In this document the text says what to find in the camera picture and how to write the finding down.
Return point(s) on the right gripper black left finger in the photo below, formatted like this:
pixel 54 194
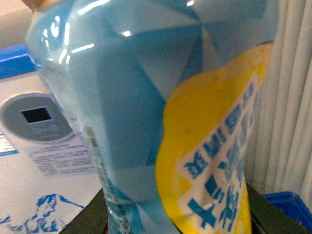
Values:
pixel 93 219

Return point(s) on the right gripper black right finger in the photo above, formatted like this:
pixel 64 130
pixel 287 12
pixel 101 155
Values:
pixel 267 219

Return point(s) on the blue yellow drink bottle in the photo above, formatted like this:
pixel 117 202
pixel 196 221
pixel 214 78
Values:
pixel 165 95

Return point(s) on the blue plastic crate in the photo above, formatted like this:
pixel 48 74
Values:
pixel 292 205

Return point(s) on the white chest freezer blue rim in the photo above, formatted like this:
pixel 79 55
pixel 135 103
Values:
pixel 47 176

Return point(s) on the white ribbed curtain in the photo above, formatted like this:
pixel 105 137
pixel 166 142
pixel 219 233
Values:
pixel 279 156

